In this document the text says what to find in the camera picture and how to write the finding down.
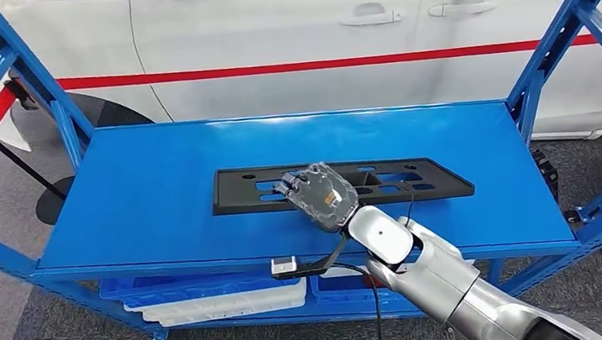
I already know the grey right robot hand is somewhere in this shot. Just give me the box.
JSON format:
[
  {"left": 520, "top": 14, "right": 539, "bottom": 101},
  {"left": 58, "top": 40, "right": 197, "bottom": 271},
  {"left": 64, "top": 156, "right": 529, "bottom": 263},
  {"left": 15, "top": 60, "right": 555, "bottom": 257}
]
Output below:
[{"left": 270, "top": 159, "right": 365, "bottom": 241}]

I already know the black plastic slotted part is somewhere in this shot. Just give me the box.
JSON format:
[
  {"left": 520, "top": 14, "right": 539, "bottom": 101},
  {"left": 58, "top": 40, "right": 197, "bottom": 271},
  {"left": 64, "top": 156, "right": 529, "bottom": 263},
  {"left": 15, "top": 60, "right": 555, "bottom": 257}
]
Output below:
[{"left": 207, "top": 143, "right": 477, "bottom": 224}]

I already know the blue metal shelf rack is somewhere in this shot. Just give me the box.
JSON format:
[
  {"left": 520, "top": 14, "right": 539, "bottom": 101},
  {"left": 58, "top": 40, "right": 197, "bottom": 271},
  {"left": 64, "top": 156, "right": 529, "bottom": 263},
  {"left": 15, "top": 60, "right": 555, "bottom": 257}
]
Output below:
[{"left": 0, "top": 0, "right": 602, "bottom": 340}]

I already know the white plastic bin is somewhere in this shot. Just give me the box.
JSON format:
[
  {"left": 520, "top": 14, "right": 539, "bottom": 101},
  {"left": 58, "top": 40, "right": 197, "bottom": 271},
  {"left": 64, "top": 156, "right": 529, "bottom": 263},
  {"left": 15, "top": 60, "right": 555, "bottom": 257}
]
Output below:
[
  {"left": 122, "top": 276, "right": 311, "bottom": 325},
  {"left": 319, "top": 251, "right": 478, "bottom": 283},
  {"left": 142, "top": 296, "right": 310, "bottom": 331}
]

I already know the red item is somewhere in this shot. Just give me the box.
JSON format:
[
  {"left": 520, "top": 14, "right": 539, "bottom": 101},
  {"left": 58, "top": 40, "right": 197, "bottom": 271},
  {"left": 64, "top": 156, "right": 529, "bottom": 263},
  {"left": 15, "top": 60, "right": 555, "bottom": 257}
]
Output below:
[{"left": 361, "top": 273, "right": 385, "bottom": 291}]

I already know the blue plastic bin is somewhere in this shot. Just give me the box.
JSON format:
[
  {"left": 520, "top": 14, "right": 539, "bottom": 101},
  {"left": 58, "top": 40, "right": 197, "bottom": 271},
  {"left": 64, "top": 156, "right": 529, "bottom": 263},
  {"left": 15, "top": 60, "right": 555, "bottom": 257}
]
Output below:
[
  {"left": 310, "top": 265, "right": 426, "bottom": 325},
  {"left": 98, "top": 257, "right": 304, "bottom": 314}
]

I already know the white car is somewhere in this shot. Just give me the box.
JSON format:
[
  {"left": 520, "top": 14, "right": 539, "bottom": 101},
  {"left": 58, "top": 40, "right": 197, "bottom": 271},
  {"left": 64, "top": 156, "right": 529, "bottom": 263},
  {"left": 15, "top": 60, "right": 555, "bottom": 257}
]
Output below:
[{"left": 0, "top": 0, "right": 602, "bottom": 202}]

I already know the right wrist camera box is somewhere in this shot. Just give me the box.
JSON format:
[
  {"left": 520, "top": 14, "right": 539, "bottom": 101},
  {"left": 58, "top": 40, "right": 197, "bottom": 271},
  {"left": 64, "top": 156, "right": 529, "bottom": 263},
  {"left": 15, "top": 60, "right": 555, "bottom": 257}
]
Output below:
[{"left": 267, "top": 230, "right": 355, "bottom": 283}]

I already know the thin black wire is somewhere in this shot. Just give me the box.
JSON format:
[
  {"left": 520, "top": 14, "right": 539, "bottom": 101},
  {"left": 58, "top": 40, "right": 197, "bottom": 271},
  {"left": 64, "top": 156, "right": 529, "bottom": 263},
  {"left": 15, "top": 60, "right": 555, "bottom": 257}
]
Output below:
[{"left": 398, "top": 178, "right": 421, "bottom": 232}]

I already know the black camera cable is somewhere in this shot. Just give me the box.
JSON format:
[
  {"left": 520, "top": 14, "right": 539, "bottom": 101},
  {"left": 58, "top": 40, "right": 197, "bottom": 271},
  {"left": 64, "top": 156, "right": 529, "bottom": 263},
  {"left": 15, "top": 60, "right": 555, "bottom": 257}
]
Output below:
[{"left": 332, "top": 257, "right": 399, "bottom": 340}]

